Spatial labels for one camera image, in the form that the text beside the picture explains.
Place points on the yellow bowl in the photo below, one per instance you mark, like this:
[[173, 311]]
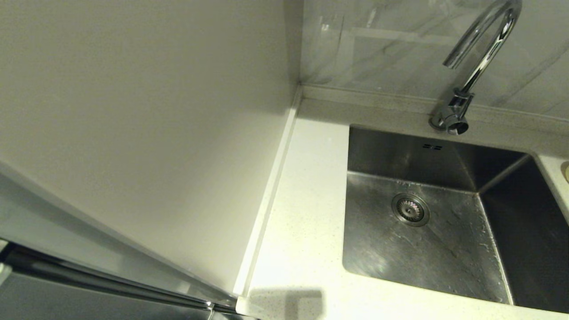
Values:
[[566, 172]]

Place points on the white counter edge strip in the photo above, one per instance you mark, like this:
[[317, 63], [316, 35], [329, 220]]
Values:
[[272, 186]]

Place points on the stainless steel sink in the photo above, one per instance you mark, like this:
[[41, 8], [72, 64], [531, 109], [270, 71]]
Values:
[[444, 258]]

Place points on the metal sink drain strainer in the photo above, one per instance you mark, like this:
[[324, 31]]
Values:
[[410, 210]]

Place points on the chrome gooseneck faucet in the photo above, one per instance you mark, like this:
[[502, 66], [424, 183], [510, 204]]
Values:
[[458, 106]]

